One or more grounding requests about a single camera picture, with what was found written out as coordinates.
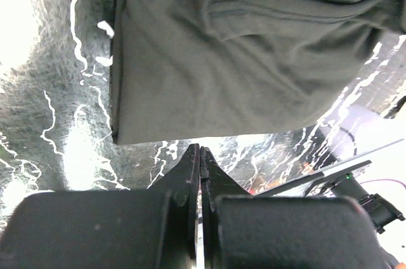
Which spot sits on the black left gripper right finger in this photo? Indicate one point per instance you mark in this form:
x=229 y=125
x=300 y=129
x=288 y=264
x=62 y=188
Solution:
x=244 y=231

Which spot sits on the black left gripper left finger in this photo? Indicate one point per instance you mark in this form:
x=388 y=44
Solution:
x=143 y=228

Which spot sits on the black printed t-shirt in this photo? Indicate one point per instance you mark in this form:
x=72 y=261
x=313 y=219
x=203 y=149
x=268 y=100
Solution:
x=187 y=69

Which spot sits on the black marble pattern mat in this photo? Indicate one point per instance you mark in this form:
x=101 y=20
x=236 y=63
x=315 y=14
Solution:
x=55 y=114

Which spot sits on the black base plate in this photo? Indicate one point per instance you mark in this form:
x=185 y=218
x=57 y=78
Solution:
x=305 y=185

